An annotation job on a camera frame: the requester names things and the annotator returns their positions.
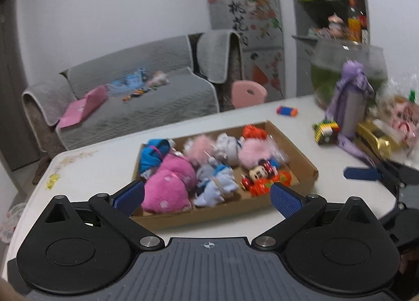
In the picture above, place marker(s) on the patterned floor cushion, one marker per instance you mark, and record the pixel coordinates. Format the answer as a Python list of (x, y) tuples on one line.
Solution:
[(11, 222)]

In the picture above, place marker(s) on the blue knitted sock bundle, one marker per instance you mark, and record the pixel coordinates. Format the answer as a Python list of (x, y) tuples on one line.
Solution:
[(154, 157)]

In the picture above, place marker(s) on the yellow sticker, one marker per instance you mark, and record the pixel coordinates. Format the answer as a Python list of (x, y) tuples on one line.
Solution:
[(54, 181)]

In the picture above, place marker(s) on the small plush toy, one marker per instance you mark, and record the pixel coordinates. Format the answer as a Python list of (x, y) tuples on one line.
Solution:
[(158, 79)]

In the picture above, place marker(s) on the cartoon mouse sock pair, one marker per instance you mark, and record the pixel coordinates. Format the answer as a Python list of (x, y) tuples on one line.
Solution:
[(262, 170)]

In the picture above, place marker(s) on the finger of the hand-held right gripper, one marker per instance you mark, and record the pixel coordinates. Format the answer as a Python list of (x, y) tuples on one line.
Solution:
[(407, 229), (360, 174)]

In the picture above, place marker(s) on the brown slippers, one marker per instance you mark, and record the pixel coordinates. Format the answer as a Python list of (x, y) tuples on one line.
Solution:
[(41, 168)]

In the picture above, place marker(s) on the blue white sock roll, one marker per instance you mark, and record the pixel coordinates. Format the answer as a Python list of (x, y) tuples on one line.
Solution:
[(214, 186)]

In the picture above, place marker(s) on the clear snack packets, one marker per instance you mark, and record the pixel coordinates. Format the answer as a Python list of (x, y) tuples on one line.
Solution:
[(401, 111)]

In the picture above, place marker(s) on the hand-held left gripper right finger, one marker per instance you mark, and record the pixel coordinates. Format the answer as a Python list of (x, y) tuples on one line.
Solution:
[(286, 199)]

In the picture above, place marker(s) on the grey quilted sofa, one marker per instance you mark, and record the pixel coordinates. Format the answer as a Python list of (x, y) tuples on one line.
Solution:
[(147, 114)]

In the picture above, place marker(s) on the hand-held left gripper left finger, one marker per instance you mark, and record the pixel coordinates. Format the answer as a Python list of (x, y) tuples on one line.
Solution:
[(131, 196)]

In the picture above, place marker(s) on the blue orange toy block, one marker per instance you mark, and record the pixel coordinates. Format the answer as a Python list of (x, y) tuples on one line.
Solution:
[(287, 111)]

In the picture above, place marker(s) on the flower sticker fridge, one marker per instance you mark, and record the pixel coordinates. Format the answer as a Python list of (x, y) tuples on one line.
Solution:
[(248, 26)]

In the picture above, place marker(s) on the dark grey door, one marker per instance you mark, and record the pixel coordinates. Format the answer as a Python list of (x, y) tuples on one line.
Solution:
[(13, 91)]

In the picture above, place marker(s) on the glass fish bowl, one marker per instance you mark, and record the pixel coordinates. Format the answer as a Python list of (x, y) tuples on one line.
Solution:
[(327, 75)]

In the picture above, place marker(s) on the colourful toy block vehicle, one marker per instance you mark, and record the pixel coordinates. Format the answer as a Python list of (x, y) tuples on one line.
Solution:
[(325, 132)]

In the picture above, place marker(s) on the purple water bottle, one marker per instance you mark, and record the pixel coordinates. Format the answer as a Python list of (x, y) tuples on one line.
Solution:
[(352, 104)]

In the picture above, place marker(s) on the pink flat book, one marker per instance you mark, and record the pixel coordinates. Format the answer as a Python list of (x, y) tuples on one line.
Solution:
[(81, 108)]

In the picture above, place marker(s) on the blue toy castle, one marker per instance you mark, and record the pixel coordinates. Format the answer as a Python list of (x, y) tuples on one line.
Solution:
[(129, 80)]

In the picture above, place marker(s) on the brown cardboard box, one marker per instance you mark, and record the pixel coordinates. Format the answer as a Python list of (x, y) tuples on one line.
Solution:
[(229, 217)]

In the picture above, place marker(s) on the small colourful toy pieces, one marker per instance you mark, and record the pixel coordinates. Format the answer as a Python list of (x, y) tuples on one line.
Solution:
[(137, 93)]

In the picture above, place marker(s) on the pink fluffy sock blue knit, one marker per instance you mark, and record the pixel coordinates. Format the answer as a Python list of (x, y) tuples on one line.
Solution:
[(253, 153)]

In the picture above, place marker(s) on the orange drink bottle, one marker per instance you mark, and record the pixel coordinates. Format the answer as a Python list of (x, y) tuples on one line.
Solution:
[(354, 24)]

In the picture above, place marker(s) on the gold foil packet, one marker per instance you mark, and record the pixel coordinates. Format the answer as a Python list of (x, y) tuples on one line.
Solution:
[(376, 137)]

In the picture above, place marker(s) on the white desktop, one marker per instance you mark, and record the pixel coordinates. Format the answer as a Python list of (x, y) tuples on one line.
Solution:
[(98, 170)]

